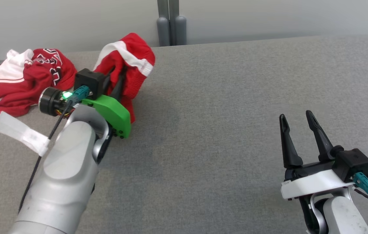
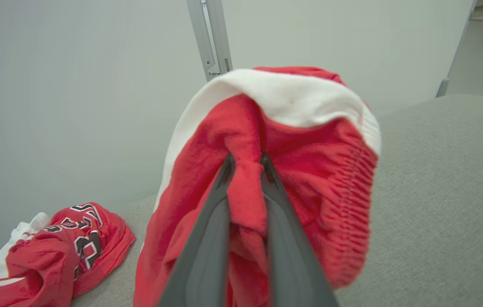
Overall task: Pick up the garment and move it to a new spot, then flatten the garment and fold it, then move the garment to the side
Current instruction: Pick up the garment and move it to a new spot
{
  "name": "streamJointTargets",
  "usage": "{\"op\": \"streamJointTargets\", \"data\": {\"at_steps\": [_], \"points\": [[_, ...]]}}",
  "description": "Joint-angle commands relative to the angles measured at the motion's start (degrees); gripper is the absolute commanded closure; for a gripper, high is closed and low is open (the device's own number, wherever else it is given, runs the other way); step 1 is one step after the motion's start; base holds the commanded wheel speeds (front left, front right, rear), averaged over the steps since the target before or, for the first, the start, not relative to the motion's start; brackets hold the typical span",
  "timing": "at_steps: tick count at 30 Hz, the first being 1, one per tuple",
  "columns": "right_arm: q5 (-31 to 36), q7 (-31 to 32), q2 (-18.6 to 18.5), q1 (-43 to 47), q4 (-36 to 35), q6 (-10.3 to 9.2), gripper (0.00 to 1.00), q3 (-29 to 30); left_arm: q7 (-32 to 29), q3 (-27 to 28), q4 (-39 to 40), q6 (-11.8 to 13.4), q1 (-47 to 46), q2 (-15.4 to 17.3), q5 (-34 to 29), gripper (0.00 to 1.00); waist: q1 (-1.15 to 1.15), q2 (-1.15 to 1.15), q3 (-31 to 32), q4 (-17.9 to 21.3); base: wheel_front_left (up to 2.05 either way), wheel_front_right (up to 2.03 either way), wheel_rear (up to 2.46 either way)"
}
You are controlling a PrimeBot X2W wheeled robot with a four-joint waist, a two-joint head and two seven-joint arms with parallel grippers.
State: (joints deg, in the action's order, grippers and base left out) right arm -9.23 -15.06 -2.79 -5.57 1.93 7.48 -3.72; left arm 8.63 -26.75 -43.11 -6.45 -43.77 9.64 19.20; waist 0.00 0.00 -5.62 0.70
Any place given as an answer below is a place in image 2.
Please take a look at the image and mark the grey partition post with foot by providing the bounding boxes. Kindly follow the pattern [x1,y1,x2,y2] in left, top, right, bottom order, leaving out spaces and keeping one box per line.
[436,0,479,98]

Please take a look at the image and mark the grey fabric sofa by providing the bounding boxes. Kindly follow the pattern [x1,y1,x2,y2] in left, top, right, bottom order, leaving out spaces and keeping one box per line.
[71,94,483,307]

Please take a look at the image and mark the red shorts with white stripe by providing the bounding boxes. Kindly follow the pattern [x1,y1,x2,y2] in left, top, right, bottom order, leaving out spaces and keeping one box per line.
[133,66,382,307]

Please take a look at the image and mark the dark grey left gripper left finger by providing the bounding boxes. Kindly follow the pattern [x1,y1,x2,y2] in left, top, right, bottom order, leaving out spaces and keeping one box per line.
[156,153,236,307]

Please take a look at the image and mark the red jersey with white sleeves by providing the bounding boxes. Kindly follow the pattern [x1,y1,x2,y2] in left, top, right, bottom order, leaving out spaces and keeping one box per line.
[0,202,136,307]

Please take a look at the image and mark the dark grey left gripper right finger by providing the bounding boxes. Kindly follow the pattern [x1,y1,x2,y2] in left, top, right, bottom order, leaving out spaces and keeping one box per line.
[260,153,339,307]

